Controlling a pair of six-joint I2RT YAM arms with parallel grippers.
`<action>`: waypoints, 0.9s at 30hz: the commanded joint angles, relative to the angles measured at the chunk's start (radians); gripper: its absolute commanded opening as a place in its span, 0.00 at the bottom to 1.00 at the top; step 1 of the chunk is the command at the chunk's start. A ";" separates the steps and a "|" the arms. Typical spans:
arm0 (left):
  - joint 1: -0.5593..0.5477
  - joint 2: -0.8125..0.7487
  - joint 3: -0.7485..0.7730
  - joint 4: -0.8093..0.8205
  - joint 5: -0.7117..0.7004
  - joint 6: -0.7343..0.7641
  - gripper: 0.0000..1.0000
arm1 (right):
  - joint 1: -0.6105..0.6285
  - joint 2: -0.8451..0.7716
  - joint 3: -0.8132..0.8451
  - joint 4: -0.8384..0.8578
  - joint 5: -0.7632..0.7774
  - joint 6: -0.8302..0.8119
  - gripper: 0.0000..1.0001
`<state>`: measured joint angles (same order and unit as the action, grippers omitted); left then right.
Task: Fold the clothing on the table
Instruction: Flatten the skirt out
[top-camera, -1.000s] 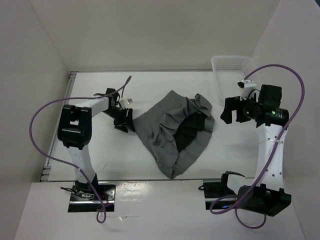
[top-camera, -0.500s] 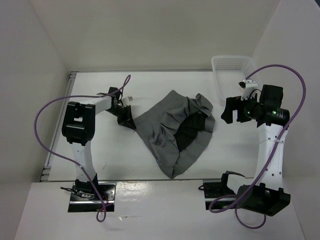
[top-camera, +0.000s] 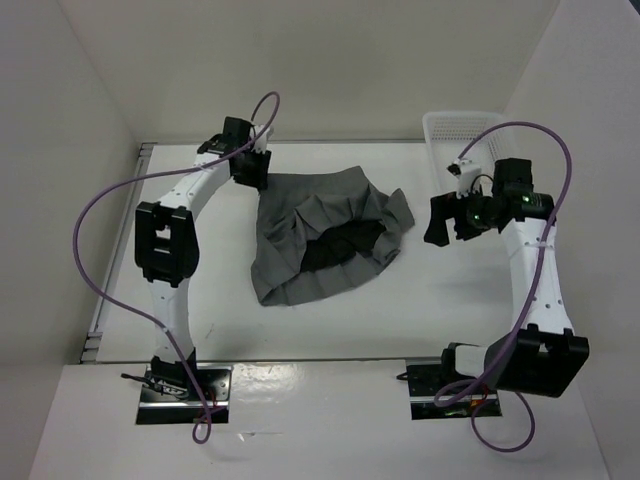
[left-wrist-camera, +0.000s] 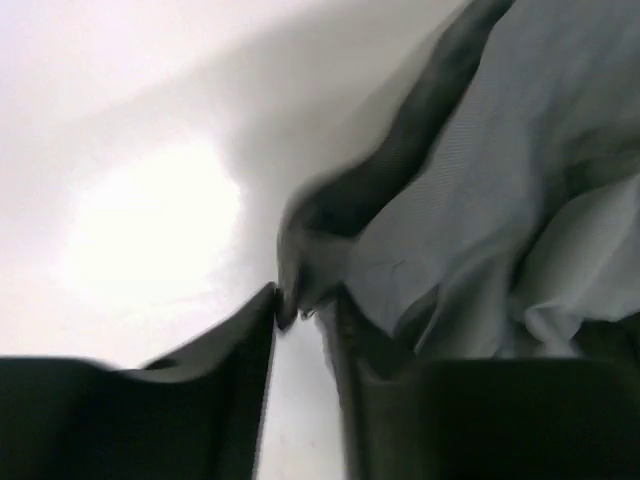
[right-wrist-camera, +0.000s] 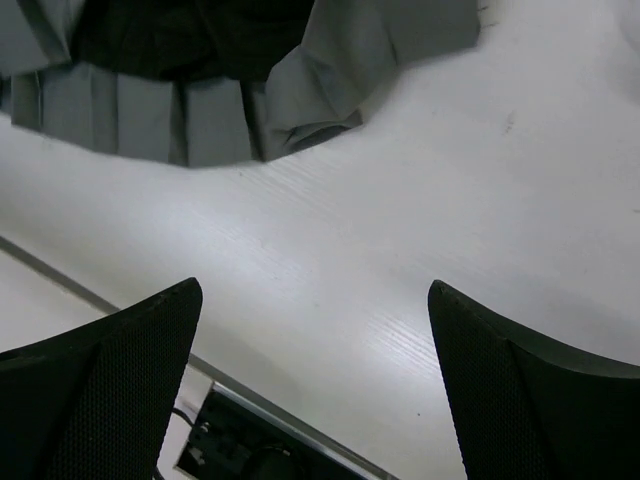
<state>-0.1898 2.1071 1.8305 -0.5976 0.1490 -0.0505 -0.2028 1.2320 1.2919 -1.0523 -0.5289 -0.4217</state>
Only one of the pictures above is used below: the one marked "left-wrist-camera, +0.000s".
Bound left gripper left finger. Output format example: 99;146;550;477
1;284;278;479

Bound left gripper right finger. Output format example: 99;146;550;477
327;291;639;479

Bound grey pleated skirt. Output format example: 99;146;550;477
278;1;639;358

